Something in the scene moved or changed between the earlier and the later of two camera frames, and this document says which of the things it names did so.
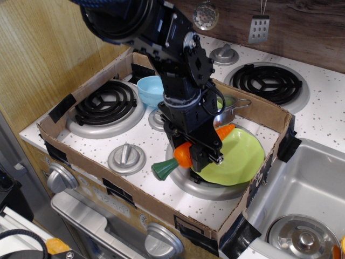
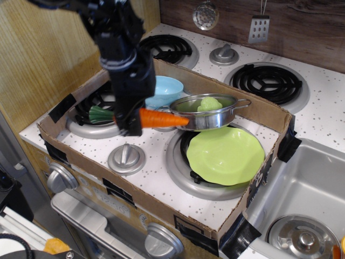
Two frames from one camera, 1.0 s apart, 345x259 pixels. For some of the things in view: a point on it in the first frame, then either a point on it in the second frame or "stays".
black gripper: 195,125 -> 132,75
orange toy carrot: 182,157 -> 147,117
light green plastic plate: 243,159 stays
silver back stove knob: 224,56 stays
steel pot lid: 300,236 stays
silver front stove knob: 127,159 stays
